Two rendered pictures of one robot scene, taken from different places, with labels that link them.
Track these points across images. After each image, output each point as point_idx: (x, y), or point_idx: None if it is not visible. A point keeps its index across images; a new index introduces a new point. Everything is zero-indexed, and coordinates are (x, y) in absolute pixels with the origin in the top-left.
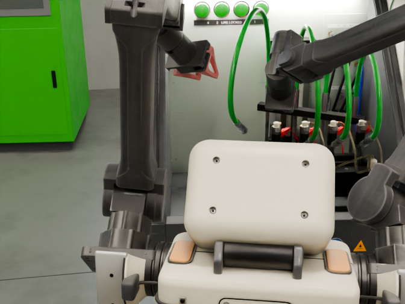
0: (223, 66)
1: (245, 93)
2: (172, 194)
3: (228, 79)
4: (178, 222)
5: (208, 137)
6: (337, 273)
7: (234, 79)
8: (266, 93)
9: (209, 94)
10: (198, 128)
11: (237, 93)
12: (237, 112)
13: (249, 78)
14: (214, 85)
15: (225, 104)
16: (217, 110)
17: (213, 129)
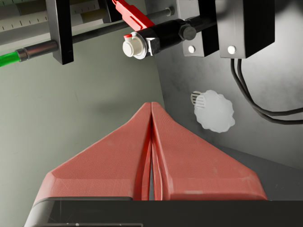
0: (9, 136)
1: (43, 80)
2: (217, 143)
3: (29, 119)
4: None
5: (122, 107)
6: None
7: (26, 107)
8: (35, 56)
9: (64, 135)
10: (115, 125)
11: (48, 93)
12: (78, 81)
13: (14, 83)
14: (48, 134)
15: (72, 104)
16: (84, 111)
17: (112, 105)
